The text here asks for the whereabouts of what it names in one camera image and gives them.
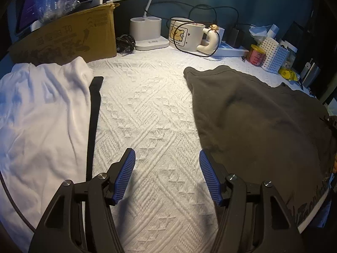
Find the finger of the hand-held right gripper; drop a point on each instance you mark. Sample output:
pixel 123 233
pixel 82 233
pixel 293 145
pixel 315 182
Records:
pixel 330 121

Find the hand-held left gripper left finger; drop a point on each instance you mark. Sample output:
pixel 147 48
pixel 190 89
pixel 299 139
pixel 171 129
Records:
pixel 125 176

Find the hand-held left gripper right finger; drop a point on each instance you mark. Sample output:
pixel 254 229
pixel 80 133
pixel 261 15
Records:
pixel 209 176

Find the brown t-shirt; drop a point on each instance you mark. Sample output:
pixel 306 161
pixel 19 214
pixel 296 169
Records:
pixel 250 126

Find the steel thermos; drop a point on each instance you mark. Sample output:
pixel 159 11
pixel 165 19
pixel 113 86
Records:
pixel 310 73

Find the white textured tablecloth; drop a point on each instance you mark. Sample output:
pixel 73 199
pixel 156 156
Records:
pixel 158 126

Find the yellow snack packet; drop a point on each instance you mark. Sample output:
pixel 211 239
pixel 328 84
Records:
pixel 289 74

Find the jar with white lid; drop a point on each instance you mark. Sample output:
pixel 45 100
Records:
pixel 291 58

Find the white perforated basket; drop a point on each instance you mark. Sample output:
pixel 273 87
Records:
pixel 272 55

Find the white garment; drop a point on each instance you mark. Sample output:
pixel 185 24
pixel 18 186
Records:
pixel 39 126

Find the red can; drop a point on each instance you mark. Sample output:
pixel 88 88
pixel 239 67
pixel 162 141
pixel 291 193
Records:
pixel 256 55

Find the crumpled white tissue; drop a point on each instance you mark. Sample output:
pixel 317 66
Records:
pixel 260 31

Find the white power strip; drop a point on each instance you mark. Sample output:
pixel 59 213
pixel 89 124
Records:
pixel 229 52

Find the black charger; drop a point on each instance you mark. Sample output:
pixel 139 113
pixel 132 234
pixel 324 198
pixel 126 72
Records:
pixel 235 37

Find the white charger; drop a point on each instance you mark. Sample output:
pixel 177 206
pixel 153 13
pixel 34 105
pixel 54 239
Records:
pixel 220 33

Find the white cartoon mug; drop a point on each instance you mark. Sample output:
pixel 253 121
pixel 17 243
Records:
pixel 184 35

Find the white desk lamp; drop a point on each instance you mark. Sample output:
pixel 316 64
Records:
pixel 146 31

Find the cardboard box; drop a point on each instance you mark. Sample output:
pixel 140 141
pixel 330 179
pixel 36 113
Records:
pixel 65 34

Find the white tablet stand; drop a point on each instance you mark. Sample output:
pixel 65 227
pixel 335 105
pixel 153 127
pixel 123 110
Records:
pixel 97 0

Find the clear plastic bag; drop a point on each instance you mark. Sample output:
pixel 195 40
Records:
pixel 55 0

